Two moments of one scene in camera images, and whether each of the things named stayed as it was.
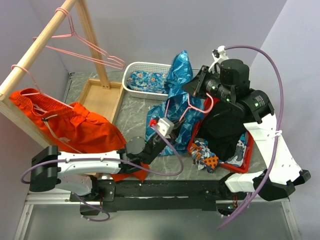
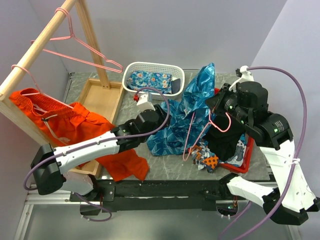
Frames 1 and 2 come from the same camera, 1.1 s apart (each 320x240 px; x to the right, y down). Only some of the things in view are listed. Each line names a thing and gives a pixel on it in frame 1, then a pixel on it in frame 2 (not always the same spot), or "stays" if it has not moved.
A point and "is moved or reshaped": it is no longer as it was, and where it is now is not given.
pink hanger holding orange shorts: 40,93 stays
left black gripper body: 156,146 → 162,120
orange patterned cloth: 205,158 stays
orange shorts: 71,128 stays
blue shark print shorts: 180,108 is moved or reshaped
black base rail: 197,194 stays
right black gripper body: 207,82 → 226,101
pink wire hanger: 190,107 → 185,158
